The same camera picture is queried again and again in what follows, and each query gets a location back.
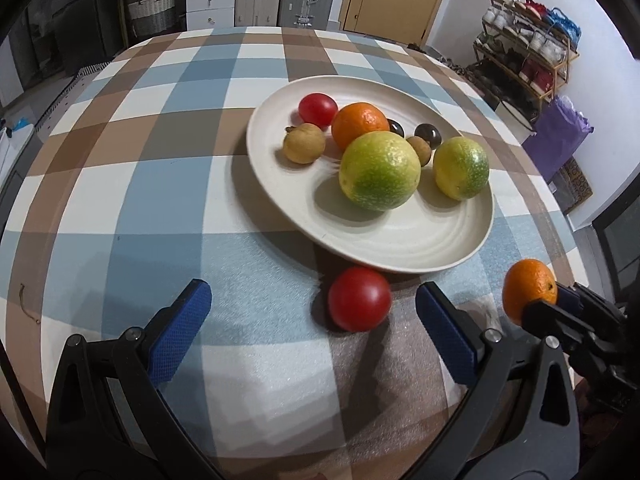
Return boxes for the red tomato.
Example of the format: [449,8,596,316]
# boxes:
[298,92,339,129]
[327,266,393,332]

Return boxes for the dotted rug with striped edge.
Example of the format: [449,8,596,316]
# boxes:
[37,60,113,136]

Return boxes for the large brown round fruit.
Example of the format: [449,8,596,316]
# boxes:
[283,123,327,165]

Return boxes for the white bucket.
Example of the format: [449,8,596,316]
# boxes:
[495,99,536,136]

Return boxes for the grey cabinet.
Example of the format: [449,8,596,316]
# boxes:
[0,120,37,196]

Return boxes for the dark cabinet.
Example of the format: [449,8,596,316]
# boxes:
[0,0,126,106]

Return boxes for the large dark purple fruit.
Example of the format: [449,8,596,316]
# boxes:
[414,123,443,150]

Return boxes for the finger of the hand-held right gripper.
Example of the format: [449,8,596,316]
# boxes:
[521,299,603,358]
[555,281,626,328]

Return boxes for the small brown longan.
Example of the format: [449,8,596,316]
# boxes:
[405,135,432,168]

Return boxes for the small green citrus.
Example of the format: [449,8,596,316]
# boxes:
[432,136,491,202]

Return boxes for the purple bag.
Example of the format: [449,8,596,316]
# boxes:
[522,95,595,183]

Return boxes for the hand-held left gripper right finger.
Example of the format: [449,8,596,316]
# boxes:
[415,281,581,480]

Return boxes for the wooden shoe rack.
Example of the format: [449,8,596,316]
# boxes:
[472,0,581,122]

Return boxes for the brown patterned doormat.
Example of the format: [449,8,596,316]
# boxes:
[550,157,594,216]

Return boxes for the blue plastic bag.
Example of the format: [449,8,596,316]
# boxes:
[545,7,582,46]

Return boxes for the wicker basket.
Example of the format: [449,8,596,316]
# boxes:
[126,0,177,37]

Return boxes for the orange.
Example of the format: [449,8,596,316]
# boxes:
[331,102,391,153]
[501,258,558,328]

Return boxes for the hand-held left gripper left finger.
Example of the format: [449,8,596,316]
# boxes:
[45,279,221,480]

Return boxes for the brown string piece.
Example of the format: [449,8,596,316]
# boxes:
[17,284,43,326]

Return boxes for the cream oval plate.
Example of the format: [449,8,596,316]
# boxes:
[246,75,496,275]

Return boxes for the black framed glass door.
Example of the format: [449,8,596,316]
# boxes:
[592,200,640,301]

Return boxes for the large green citrus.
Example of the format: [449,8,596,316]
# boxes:
[338,131,422,212]

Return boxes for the rows of shoes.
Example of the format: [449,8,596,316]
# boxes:
[474,0,568,118]

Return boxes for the checkered tablecloth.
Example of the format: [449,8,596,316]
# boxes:
[0,25,591,480]

